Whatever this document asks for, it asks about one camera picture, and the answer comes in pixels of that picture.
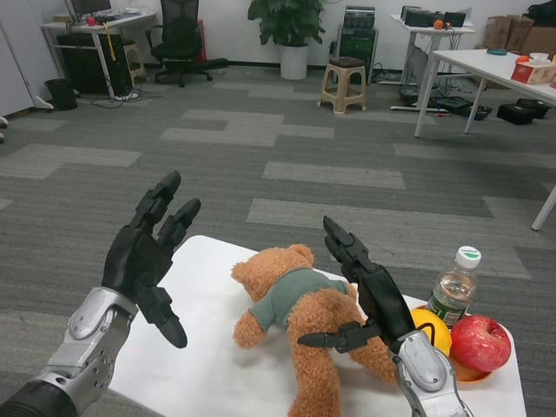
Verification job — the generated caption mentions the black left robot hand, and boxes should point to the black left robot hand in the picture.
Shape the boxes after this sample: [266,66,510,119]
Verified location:
[102,170,202,348]

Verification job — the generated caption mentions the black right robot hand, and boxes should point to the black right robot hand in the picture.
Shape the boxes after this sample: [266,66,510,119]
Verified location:
[297,215,429,355]

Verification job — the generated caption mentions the brown teddy bear green sweater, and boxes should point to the brown teddy bear green sweater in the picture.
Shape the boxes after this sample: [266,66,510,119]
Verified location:
[229,243,399,417]

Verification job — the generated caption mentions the yellow round fruit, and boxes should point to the yellow round fruit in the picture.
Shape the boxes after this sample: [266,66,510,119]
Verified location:
[410,307,453,358]

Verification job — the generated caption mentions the clear water bottle white cap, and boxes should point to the clear water bottle white cap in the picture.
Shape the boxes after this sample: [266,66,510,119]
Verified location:
[425,246,483,329]

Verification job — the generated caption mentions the red apple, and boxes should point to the red apple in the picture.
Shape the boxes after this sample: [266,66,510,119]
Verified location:
[450,315,512,374]

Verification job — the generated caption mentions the black waste bin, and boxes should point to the black waste bin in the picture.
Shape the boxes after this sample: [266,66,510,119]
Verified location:
[43,78,78,111]

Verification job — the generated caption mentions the white table leg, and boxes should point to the white table leg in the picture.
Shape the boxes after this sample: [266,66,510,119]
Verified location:
[531,182,556,231]

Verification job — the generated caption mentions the small beige stool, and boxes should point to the small beige stool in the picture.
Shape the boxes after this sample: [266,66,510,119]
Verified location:
[122,41,147,83]

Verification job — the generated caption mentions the black cabinet under desk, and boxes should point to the black cabinet under desk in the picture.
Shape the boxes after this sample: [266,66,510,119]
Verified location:
[56,32,131,96]

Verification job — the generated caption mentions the flat black case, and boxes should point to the flat black case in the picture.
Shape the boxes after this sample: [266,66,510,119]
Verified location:
[436,96,473,116]

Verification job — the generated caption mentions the white partition panel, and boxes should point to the white partition panel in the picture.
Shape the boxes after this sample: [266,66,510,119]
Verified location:
[0,21,56,118]

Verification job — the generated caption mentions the beige stool brown cushion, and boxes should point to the beige stool brown cushion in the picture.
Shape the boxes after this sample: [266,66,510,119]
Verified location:
[319,56,367,116]

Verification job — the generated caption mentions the black office chair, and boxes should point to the black office chair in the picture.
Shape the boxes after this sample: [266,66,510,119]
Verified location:
[145,0,214,88]

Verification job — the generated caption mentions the black bags on floor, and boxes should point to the black bags on floor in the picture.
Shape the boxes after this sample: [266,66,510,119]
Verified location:
[496,98,551,126]

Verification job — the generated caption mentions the red narrow object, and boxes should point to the red narrow object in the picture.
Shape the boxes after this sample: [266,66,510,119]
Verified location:
[197,19,209,64]

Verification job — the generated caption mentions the white desk with clutter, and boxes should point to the white desk with clutter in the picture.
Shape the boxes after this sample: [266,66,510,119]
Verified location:
[40,11,157,99]

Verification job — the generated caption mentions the large white table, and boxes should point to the large white table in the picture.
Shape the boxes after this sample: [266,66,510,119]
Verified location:
[414,48,556,138]

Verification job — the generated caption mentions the white plant pot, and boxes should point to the white plant pot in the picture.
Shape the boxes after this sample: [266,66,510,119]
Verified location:
[279,43,310,81]

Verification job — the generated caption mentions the black green equipment rack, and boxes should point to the black green equipment rack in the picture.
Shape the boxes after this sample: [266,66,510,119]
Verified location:
[337,4,380,86]

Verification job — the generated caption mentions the red tissue box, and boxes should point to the red tissue box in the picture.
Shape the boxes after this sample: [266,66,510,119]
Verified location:
[510,52,556,84]

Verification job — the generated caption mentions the white desk with equipment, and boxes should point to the white desk with equipment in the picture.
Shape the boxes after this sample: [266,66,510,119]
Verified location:
[389,14,477,109]

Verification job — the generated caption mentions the green leafy plant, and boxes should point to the green leafy plant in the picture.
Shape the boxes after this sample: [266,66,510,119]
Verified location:
[247,0,327,48]

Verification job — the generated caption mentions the brown cardboard boxes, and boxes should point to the brown cardboard boxes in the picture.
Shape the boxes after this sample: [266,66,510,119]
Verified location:
[484,15,556,56]

